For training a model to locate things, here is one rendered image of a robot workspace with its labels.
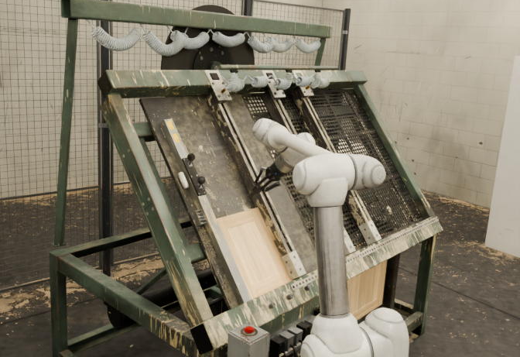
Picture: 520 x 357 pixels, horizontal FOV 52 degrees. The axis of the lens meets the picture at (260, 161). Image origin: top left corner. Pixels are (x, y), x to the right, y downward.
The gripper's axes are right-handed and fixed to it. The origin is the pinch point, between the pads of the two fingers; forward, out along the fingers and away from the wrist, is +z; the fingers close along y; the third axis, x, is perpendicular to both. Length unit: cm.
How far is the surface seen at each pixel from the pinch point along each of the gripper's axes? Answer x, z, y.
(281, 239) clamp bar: 1.4, 10.4, -26.6
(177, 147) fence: 2.7, 8.2, 42.1
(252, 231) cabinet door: 4.9, 15.3, -12.8
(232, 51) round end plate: -113, 3, 58
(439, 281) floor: -194, 71, -212
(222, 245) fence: 27.1, 16.2, -3.1
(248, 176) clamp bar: -16.8, 7.1, 5.1
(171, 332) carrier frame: 57, 47, -10
